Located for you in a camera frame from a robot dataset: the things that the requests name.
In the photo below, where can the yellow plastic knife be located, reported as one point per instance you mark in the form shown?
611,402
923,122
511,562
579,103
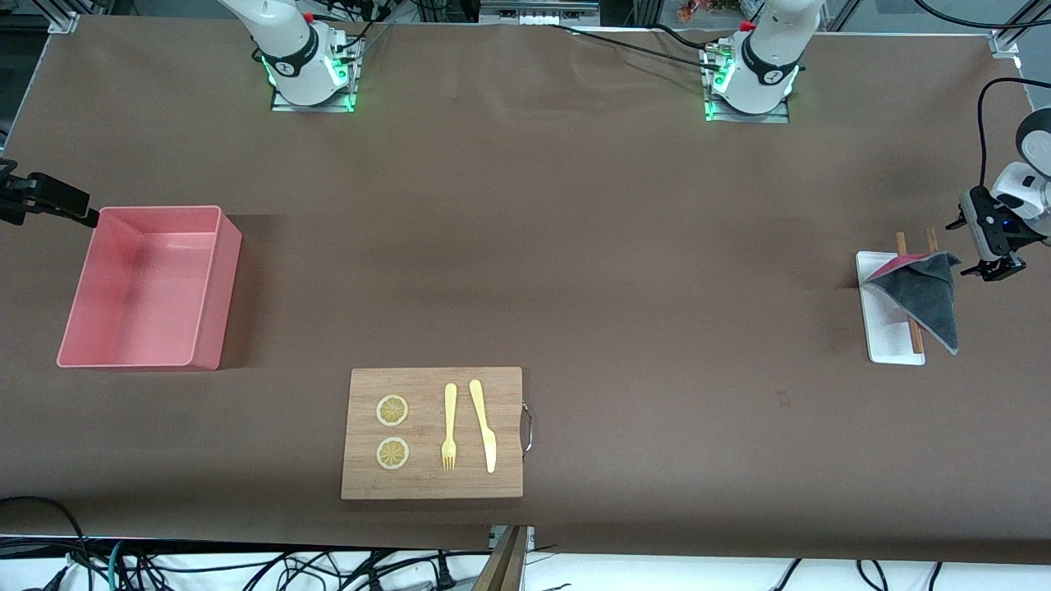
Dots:
489,447

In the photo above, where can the wooden cutting board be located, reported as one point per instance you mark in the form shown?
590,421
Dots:
427,484

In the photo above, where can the yellow plastic fork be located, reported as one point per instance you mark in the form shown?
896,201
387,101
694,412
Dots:
450,410

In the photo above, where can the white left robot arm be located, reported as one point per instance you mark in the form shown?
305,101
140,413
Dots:
768,49

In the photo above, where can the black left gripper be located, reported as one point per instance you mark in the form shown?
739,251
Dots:
998,267

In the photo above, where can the grey metal box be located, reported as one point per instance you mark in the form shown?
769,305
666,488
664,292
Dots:
534,12

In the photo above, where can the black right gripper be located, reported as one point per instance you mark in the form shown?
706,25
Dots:
41,195

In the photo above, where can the black power plug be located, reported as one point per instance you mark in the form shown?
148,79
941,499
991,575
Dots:
443,579

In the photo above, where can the wooden plank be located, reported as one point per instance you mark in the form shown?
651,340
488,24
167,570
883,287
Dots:
505,570

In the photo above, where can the white rectangular tray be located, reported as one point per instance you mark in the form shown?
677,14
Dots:
887,336

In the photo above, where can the pink plastic bin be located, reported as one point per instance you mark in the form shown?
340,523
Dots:
139,287

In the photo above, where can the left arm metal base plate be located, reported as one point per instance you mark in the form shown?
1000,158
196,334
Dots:
776,118

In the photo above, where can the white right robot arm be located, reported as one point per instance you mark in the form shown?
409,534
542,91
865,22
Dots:
287,49

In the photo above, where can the lemon slice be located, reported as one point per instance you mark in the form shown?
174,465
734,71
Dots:
392,410
392,453

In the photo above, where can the pink and grey cloth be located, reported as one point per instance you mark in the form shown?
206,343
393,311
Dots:
928,295

